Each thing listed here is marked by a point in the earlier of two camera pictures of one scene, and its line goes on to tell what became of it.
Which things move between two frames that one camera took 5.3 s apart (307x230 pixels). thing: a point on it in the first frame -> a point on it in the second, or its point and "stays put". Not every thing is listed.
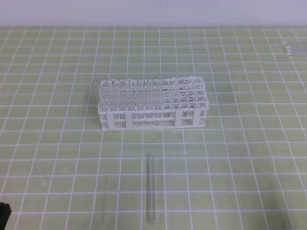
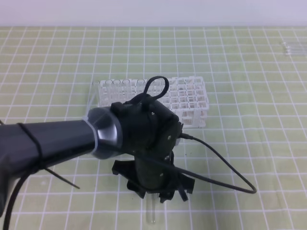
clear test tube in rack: [116, 86] stays put
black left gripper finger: [5, 212] -> [150, 132]
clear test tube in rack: [109, 86] stays put
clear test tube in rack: [126, 91] stays put
